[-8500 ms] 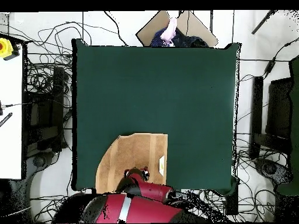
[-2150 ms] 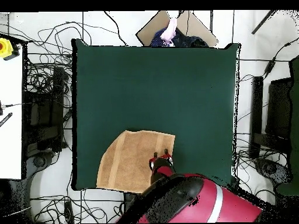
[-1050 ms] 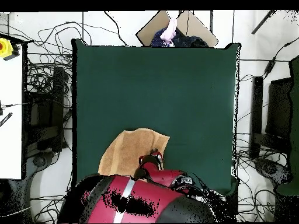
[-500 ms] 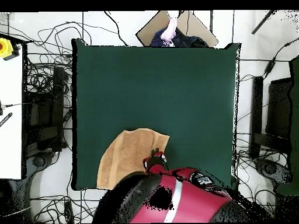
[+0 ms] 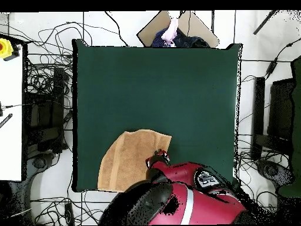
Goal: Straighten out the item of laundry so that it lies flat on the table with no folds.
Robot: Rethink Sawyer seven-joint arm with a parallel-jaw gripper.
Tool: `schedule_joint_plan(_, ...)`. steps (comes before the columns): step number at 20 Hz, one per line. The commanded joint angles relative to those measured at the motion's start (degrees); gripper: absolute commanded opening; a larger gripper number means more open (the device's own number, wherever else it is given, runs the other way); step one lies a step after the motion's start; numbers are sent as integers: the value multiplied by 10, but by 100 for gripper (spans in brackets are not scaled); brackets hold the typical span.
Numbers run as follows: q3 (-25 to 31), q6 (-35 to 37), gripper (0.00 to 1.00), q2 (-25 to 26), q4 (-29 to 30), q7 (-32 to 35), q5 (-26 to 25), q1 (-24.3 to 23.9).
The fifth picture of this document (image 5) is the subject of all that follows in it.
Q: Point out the black stand base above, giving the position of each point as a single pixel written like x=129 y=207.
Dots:
x=272 y=170

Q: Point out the black thin rod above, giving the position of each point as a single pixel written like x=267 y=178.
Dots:
x=263 y=23

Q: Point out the black low furniture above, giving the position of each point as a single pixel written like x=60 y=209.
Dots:
x=57 y=94

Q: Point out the pink cloth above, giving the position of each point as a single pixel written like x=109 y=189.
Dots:
x=170 y=33

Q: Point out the black power adapter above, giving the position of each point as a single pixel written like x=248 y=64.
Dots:
x=271 y=67

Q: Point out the green cloth-covered table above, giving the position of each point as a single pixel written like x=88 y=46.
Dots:
x=296 y=117

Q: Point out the brown cardboard box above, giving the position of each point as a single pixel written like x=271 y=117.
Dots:
x=200 y=28

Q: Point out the yellow emergency stop button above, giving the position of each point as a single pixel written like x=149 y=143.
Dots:
x=5 y=48

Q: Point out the black power brick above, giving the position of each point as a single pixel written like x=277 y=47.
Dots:
x=69 y=211

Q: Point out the white desk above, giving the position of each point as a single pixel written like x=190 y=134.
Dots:
x=10 y=141

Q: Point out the dark navy cloth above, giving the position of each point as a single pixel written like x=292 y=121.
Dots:
x=188 y=41

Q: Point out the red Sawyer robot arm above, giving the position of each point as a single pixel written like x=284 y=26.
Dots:
x=200 y=204

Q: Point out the black flat panel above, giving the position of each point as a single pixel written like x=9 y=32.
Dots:
x=282 y=110

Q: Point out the black long bar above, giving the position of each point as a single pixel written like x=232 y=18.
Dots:
x=258 y=106

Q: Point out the orange terry towel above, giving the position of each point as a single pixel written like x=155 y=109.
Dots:
x=127 y=160

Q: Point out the dark green table cloth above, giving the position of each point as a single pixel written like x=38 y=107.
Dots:
x=152 y=82

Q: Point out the blue dotted cloth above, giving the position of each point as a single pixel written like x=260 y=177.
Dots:
x=158 y=40

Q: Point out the grey round stand base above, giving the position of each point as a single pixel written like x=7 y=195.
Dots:
x=40 y=162

